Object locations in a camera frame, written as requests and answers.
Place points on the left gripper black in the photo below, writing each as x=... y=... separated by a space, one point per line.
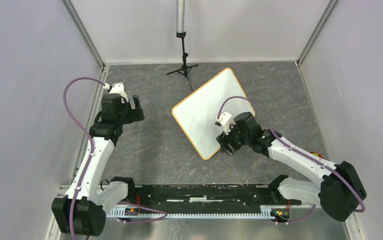
x=135 y=114

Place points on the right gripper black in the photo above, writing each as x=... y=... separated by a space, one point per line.
x=223 y=140

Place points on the whiteboard with yellow edge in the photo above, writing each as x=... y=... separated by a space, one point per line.
x=197 y=113

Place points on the red object behind right arm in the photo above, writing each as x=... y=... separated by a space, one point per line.
x=317 y=155

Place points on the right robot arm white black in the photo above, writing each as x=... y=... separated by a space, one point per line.
x=336 y=187

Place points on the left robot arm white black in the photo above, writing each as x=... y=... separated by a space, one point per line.
x=83 y=209

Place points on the black tripod stand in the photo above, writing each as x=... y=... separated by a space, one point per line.
x=185 y=69

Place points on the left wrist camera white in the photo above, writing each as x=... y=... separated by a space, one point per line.
x=117 y=88

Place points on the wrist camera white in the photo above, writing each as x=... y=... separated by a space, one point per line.
x=117 y=88
x=226 y=121

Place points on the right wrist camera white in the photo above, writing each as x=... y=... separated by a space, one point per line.
x=226 y=121

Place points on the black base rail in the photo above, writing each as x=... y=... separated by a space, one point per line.
x=207 y=198

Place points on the white cable duct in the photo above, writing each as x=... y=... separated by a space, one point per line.
x=120 y=212

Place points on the left aluminium frame post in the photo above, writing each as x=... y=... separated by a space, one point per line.
x=74 y=15

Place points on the aluminium frame post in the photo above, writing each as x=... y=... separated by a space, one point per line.
x=74 y=15
x=317 y=31

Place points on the right aluminium frame post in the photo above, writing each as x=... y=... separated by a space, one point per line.
x=317 y=31

